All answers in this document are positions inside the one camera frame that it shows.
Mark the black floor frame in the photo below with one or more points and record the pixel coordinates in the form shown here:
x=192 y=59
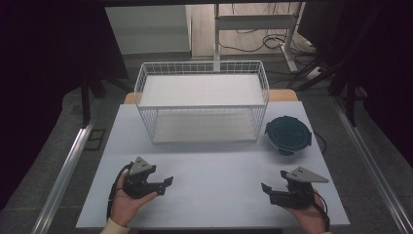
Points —
x=94 y=139

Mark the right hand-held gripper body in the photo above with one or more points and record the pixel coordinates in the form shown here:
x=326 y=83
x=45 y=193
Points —
x=297 y=191

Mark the person's left hand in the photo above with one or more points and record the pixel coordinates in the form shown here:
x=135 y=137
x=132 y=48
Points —
x=128 y=206

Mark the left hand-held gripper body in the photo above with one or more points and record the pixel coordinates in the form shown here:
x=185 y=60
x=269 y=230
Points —
x=140 y=182

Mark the person's right hand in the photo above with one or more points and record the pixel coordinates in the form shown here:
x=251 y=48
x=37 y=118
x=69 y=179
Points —
x=308 y=217

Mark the aluminium rail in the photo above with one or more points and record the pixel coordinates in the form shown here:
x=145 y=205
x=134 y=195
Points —
x=373 y=162
x=63 y=169

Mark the white cabinet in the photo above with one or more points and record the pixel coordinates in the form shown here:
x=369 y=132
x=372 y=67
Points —
x=147 y=29

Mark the dark curtain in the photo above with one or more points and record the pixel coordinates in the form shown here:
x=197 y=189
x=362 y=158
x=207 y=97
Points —
x=386 y=65
x=39 y=81

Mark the white power strip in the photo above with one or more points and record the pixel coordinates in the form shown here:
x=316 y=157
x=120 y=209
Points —
x=313 y=73

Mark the black metal stand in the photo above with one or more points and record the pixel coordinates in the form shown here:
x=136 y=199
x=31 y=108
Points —
x=86 y=100
x=350 y=104

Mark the white desk frame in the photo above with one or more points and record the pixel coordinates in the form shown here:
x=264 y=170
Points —
x=256 y=22

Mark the round dark lidded container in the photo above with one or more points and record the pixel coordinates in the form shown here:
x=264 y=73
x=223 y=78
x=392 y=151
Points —
x=288 y=135

